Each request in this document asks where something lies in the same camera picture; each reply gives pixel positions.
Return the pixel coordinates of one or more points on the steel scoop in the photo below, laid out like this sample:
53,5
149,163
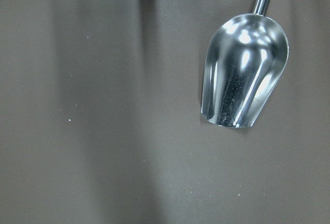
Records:
245,59

